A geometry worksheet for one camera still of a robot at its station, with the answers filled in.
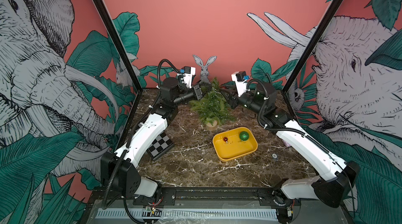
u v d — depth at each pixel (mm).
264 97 478
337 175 392
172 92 544
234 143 915
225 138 925
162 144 885
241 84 553
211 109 780
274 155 881
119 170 387
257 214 704
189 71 625
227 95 602
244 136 909
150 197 614
